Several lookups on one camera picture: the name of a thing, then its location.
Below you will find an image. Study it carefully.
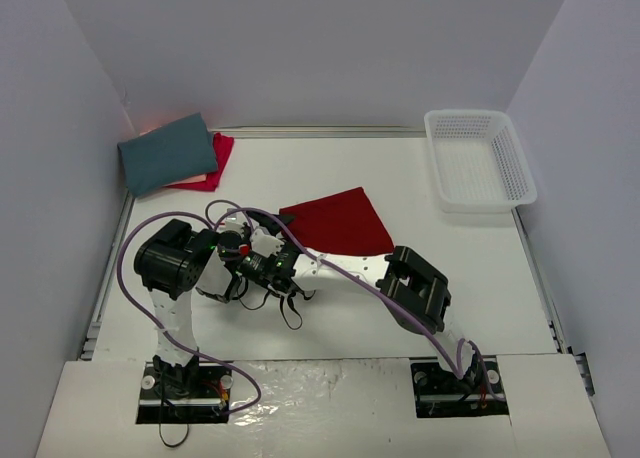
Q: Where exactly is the thin black cable loop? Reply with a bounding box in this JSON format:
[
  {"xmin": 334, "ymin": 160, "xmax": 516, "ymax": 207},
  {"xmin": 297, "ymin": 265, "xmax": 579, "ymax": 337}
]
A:
[{"xmin": 158, "ymin": 417, "xmax": 192, "ymax": 449}]

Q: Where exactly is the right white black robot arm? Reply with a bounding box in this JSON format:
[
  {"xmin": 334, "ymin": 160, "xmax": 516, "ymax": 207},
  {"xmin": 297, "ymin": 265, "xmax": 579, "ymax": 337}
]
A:
[{"xmin": 229, "ymin": 244, "xmax": 474, "ymax": 379}]

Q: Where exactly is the folded teal t shirt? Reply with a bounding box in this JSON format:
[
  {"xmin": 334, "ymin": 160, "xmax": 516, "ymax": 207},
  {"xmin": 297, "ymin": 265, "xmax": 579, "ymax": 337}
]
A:
[{"xmin": 118, "ymin": 113, "xmax": 218, "ymax": 197}]

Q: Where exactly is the red t shirt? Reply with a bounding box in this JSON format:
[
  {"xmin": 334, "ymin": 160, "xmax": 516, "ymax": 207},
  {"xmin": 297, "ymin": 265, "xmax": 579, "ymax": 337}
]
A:
[
  {"xmin": 279, "ymin": 187, "xmax": 394, "ymax": 256},
  {"xmin": 168, "ymin": 133, "xmax": 235, "ymax": 192}
]

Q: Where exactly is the folded red t shirt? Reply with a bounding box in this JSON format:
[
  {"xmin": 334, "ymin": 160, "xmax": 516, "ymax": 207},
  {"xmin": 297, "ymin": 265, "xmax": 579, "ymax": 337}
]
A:
[{"xmin": 168, "ymin": 133, "xmax": 235, "ymax": 192}]

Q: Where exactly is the white plastic basket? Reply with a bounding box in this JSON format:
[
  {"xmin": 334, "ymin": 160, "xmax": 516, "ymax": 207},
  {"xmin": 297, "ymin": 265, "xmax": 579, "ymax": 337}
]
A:
[{"xmin": 424, "ymin": 109, "xmax": 538, "ymax": 214}]

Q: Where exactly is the folded pink t shirt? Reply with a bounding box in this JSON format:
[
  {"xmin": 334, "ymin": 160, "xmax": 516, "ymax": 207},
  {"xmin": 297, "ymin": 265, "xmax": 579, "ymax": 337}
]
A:
[{"xmin": 171, "ymin": 174, "xmax": 207, "ymax": 186}]

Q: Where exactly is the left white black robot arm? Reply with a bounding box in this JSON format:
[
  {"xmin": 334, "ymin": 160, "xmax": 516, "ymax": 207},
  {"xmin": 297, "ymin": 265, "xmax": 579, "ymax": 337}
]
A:
[{"xmin": 134, "ymin": 211, "xmax": 301, "ymax": 384}]

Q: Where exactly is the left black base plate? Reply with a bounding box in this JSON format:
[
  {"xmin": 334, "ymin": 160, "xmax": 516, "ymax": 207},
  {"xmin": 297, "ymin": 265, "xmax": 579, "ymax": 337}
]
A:
[{"xmin": 136, "ymin": 363, "xmax": 233, "ymax": 425}]

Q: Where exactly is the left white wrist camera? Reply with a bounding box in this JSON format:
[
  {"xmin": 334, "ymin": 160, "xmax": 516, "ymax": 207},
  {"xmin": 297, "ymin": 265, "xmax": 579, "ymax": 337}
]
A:
[{"xmin": 219, "ymin": 208, "xmax": 252, "ymax": 238}]

